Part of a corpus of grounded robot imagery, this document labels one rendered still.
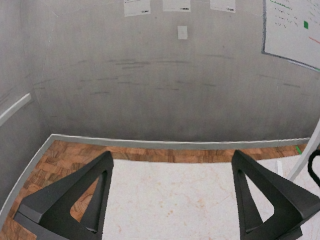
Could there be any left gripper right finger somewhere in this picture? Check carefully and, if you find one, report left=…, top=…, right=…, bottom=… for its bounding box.
left=231, top=149, right=320, bottom=240

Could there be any black wire hanger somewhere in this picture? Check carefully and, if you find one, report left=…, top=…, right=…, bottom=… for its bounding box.
left=308, top=149, right=320, bottom=188

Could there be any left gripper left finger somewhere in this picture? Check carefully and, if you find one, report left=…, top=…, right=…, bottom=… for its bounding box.
left=17, top=150, right=114, bottom=240

